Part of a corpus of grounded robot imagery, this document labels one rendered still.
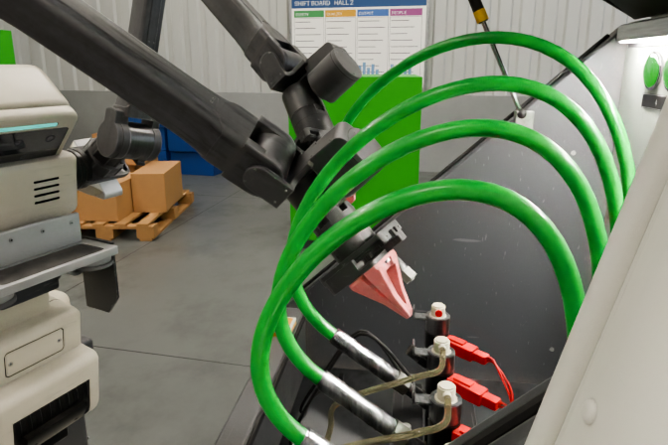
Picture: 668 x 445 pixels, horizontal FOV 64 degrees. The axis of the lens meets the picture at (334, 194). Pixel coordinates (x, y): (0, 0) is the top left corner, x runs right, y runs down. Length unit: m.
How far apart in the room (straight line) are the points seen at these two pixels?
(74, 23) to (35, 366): 0.79
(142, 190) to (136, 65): 4.23
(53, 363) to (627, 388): 1.15
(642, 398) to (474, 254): 0.77
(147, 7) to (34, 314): 0.65
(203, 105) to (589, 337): 0.46
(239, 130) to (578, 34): 6.68
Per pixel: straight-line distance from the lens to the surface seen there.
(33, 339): 1.21
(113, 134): 1.13
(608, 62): 0.94
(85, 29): 0.61
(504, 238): 0.95
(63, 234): 1.16
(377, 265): 0.60
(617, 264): 0.24
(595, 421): 0.23
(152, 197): 4.80
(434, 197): 0.34
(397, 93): 3.83
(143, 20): 1.15
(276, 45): 0.85
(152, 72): 0.60
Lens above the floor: 1.39
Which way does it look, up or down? 14 degrees down
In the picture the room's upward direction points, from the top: straight up
